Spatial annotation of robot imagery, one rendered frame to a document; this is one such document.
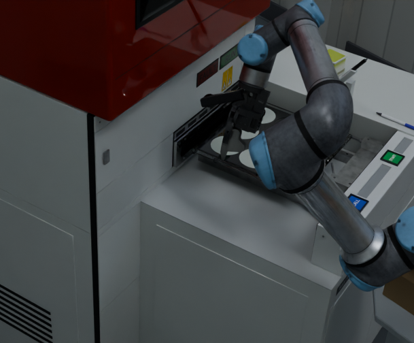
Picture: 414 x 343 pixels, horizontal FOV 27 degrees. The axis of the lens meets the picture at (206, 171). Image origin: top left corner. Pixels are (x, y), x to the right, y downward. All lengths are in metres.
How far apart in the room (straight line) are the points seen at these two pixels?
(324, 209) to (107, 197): 0.70
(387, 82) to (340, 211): 1.08
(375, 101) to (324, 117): 1.07
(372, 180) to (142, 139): 0.66
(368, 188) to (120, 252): 0.75
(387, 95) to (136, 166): 0.90
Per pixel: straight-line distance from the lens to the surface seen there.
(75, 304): 2.66
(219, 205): 2.52
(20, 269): 2.76
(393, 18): 4.73
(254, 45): 2.08
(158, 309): 2.76
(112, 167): 2.31
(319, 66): 1.89
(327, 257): 2.33
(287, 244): 2.41
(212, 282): 2.53
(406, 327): 2.26
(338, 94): 1.80
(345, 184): 2.52
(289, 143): 1.76
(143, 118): 2.35
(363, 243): 1.99
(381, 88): 2.89
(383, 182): 2.47
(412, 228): 2.02
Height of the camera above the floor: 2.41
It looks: 37 degrees down
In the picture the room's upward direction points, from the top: 4 degrees clockwise
